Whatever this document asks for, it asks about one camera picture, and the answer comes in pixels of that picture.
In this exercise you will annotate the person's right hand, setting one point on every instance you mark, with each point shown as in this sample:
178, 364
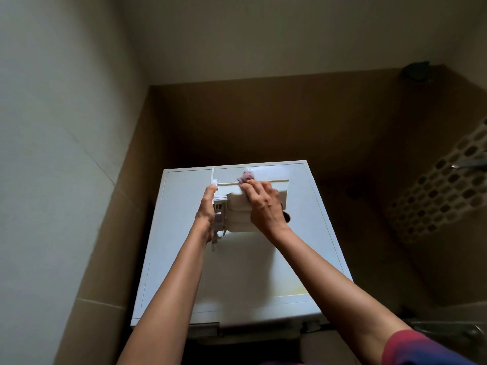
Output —
266, 209

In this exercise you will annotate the person's left hand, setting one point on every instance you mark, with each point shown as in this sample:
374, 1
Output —
207, 214

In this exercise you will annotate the white washing machine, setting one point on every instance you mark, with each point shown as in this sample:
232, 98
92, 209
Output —
175, 224

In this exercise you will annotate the red checkered cloth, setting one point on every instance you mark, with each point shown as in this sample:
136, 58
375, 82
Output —
246, 177

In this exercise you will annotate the person's right forearm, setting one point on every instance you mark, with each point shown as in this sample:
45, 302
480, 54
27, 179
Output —
335, 288

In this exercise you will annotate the person's left forearm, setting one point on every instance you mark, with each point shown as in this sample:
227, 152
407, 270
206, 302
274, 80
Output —
163, 300

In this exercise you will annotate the perforated plastic basket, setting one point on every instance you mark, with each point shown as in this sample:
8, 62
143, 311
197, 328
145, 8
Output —
441, 193

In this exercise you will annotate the dark red shirt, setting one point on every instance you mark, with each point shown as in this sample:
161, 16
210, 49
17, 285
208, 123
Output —
422, 349

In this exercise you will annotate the dark round basin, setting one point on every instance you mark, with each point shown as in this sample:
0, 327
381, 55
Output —
456, 330

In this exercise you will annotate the metal wall tap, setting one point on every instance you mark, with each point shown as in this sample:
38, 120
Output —
470, 166

